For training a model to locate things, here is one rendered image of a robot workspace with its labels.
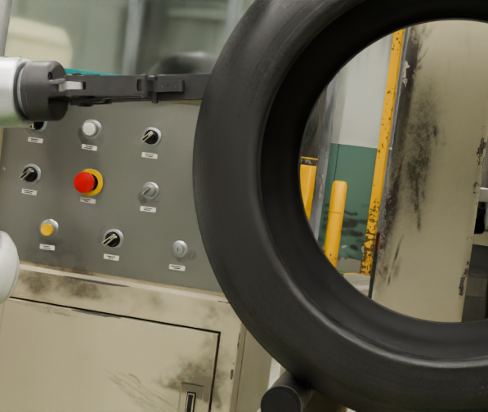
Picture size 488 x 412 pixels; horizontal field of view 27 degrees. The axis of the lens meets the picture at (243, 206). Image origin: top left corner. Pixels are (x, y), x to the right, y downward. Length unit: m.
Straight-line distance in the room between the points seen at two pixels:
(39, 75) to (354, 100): 10.36
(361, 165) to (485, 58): 10.01
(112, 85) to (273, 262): 0.30
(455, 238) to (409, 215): 0.07
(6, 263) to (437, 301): 0.72
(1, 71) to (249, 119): 0.34
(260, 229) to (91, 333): 0.87
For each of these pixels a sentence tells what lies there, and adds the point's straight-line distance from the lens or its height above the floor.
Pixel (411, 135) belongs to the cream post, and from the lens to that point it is 1.47.
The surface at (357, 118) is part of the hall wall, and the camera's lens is 11.53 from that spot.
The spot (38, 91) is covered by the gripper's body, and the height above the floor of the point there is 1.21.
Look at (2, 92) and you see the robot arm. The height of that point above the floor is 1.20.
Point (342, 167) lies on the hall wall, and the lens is 11.57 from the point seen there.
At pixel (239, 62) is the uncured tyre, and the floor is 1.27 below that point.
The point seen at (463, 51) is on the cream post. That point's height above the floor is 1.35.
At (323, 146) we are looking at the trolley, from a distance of 6.03.
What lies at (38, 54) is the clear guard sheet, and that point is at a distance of 1.99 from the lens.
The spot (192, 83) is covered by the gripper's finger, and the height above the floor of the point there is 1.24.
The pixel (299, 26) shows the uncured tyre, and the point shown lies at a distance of 1.11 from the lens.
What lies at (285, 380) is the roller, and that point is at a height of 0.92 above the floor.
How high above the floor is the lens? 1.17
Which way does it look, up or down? 3 degrees down
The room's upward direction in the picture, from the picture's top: 7 degrees clockwise
